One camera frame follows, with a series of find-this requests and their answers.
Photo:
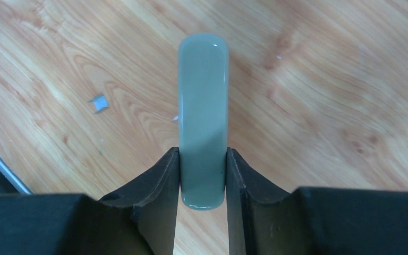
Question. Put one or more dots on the aluminium frame rail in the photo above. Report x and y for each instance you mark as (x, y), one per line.
(0, 169)

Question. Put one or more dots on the small loose staple strip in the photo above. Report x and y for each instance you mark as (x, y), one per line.
(100, 103)

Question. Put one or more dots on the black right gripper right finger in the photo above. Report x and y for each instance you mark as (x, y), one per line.
(252, 208)

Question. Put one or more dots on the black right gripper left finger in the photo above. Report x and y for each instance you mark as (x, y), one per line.
(152, 201)

